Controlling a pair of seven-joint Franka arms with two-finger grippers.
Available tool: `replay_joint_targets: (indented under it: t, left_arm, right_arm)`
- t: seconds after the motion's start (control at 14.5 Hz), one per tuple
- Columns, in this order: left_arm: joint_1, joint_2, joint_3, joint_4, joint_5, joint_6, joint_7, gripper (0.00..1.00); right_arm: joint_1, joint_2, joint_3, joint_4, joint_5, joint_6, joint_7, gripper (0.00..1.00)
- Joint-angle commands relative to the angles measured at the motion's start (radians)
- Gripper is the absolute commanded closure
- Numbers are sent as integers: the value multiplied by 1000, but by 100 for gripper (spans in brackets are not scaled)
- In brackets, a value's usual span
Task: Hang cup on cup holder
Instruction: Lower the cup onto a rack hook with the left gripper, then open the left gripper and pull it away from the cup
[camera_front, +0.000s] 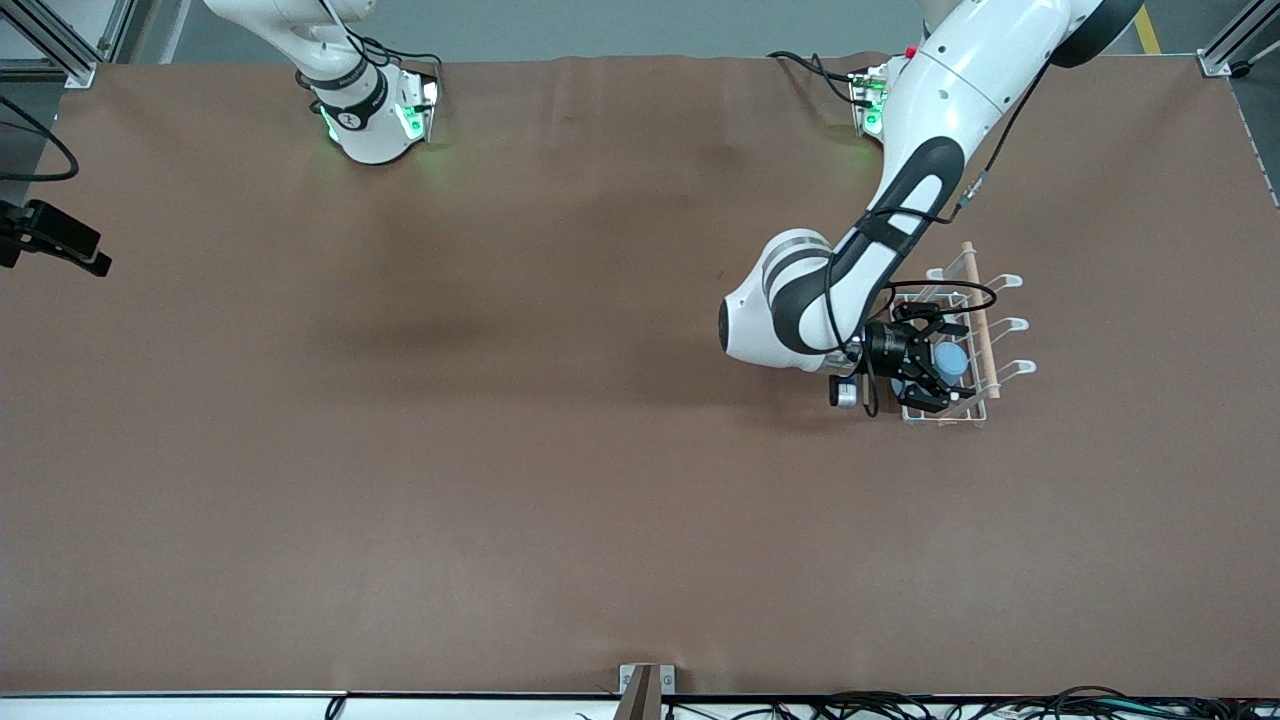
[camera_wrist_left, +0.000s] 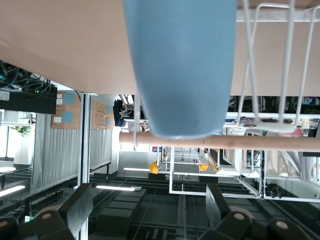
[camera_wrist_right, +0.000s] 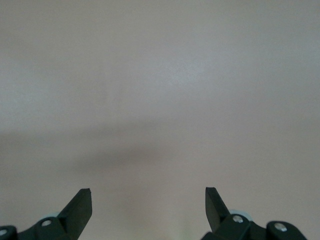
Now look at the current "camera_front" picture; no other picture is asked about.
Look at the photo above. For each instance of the brown table cover mat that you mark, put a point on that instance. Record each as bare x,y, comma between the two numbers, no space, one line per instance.
500,450

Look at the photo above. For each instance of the aluminium frame post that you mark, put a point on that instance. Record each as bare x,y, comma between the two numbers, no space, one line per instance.
1225,50
60,50

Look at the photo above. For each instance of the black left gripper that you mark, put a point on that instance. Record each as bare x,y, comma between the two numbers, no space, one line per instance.
886,349

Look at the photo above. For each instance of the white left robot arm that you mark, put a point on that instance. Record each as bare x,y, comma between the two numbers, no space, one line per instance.
930,120

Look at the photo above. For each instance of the blue plastic cup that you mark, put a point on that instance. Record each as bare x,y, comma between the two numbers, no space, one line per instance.
952,362

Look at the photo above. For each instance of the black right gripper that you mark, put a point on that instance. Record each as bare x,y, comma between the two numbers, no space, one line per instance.
48,232

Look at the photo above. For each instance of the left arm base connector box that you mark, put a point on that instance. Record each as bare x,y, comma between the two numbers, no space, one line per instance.
870,100

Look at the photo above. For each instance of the metal table edge bracket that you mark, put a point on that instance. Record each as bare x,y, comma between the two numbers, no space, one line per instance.
628,676

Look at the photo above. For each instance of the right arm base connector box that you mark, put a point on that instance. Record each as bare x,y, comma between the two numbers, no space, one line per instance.
418,110

